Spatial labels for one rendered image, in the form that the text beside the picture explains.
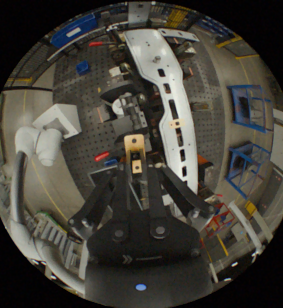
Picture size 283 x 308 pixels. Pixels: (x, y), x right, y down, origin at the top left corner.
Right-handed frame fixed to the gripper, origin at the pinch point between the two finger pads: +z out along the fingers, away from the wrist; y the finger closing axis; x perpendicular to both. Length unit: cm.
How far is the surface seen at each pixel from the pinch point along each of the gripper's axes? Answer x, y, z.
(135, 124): 5.7, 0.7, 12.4
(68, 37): 75, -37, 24
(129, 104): 11.3, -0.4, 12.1
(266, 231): -430, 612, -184
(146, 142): -2.6, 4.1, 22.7
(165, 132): -0.7, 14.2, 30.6
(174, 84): 22.7, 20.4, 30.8
